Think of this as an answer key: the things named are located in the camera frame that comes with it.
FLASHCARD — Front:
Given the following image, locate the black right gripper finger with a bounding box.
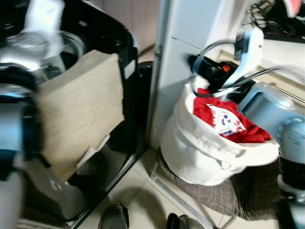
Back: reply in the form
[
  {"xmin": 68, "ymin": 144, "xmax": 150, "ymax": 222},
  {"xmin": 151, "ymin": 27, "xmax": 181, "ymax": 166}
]
[{"xmin": 188, "ymin": 54, "xmax": 215, "ymax": 80}]

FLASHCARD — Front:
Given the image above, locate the black washing machine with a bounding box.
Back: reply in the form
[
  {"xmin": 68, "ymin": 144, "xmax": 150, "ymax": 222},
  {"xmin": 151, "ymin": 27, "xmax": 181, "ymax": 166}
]
[{"xmin": 0, "ymin": 0, "xmax": 154, "ymax": 223}]

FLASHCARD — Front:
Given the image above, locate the white cabinet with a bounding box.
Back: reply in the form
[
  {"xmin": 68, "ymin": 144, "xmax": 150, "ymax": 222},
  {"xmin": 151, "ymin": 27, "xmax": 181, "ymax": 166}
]
[{"xmin": 146, "ymin": 0, "xmax": 305, "ymax": 149}]

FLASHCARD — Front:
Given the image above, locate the red garment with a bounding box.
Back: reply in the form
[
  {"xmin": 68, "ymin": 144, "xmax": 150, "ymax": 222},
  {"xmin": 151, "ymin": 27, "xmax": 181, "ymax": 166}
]
[{"xmin": 193, "ymin": 88, "xmax": 272, "ymax": 144}]

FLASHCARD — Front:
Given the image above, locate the white printed garment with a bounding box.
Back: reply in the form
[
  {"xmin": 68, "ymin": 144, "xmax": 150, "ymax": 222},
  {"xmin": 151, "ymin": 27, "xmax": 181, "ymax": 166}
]
[{"xmin": 209, "ymin": 104, "xmax": 247, "ymax": 137}]

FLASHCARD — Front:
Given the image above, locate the white fabric laundry bag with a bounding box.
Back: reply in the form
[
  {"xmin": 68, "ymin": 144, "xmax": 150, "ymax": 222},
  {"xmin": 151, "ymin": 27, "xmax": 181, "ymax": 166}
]
[{"xmin": 160, "ymin": 75, "xmax": 280, "ymax": 187}]

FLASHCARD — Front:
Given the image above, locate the pink object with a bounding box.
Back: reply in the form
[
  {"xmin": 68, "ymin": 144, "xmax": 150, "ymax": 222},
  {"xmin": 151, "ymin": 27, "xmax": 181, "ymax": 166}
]
[{"xmin": 283, "ymin": 0, "xmax": 304, "ymax": 18}]

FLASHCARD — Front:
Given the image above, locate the beige woven cloth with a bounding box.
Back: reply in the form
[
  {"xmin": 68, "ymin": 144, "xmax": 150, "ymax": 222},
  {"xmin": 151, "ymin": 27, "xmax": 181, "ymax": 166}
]
[{"xmin": 36, "ymin": 50, "xmax": 126, "ymax": 182}]

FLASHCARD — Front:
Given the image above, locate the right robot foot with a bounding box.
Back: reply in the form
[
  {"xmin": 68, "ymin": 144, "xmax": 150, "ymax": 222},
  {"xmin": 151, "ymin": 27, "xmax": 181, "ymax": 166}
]
[{"xmin": 166, "ymin": 213, "xmax": 205, "ymax": 229}]

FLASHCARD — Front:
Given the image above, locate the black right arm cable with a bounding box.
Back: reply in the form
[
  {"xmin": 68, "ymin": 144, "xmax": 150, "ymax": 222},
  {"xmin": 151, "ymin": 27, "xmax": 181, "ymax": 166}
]
[{"xmin": 190, "ymin": 40, "xmax": 305, "ymax": 98}]

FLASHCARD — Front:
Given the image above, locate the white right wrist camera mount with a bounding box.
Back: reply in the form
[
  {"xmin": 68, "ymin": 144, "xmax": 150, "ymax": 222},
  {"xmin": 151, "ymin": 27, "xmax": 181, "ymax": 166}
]
[{"xmin": 222, "ymin": 27, "xmax": 265, "ymax": 90}]

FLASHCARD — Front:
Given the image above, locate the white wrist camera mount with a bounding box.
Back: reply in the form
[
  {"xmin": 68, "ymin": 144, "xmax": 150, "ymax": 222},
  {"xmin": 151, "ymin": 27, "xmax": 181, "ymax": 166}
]
[
  {"xmin": 222, "ymin": 27, "xmax": 265, "ymax": 90},
  {"xmin": 23, "ymin": 0, "xmax": 66, "ymax": 35}
]

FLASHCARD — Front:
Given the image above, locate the black power strip with cables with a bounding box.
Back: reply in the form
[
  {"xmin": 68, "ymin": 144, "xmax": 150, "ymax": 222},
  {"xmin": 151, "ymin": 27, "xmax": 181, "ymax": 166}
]
[{"xmin": 242, "ymin": 0, "xmax": 305, "ymax": 44}]

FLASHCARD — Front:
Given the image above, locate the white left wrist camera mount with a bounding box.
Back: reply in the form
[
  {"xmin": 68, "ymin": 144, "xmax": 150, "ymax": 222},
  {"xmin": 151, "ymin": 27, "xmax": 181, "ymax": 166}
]
[{"xmin": 23, "ymin": 0, "xmax": 66, "ymax": 35}]

